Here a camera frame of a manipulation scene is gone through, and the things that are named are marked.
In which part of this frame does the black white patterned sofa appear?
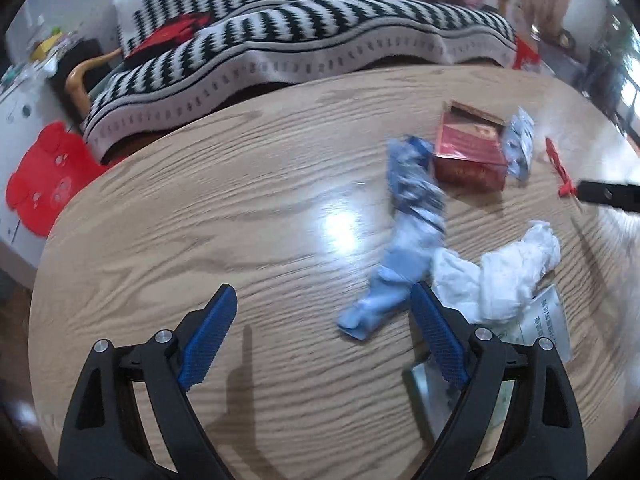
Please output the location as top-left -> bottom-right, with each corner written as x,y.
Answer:
82,0 -> 518,158

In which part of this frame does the white printed packet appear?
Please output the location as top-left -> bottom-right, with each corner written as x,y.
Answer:
492,284 -> 573,363

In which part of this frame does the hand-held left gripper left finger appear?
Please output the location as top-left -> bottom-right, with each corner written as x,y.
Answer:
57,284 -> 238,480

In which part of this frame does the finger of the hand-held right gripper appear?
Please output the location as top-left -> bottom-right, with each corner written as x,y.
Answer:
575,178 -> 640,213

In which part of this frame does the shiny foil packet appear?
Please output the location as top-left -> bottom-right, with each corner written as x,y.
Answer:
402,350 -> 518,441

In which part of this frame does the yellow box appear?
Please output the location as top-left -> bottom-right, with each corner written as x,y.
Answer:
30,35 -> 66,58

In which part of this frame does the red wrapper strip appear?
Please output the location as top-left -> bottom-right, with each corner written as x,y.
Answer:
544,136 -> 578,200

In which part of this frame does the wooden frame sofa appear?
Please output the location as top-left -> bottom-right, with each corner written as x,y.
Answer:
65,0 -> 508,116

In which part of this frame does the clutter of small bottles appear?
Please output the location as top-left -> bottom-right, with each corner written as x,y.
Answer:
0,57 -> 56,87

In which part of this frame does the white blue printed wrapper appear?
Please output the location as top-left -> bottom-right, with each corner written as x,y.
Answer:
500,107 -> 536,181

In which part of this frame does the white cabinet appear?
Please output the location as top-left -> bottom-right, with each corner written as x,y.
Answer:
0,67 -> 86,271

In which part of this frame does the dark wooden chair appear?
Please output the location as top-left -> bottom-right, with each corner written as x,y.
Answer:
582,45 -> 631,121

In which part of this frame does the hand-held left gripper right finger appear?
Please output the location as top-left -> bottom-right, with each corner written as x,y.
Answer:
409,281 -> 588,480

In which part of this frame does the black box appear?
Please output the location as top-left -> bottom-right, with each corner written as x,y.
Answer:
50,37 -> 103,93

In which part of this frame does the red box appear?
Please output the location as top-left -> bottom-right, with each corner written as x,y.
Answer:
431,101 -> 506,193

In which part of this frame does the red bag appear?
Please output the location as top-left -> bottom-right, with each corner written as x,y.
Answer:
512,35 -> 543,73

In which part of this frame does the red cloth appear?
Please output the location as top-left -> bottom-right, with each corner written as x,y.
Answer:
122,12 -> 213,61

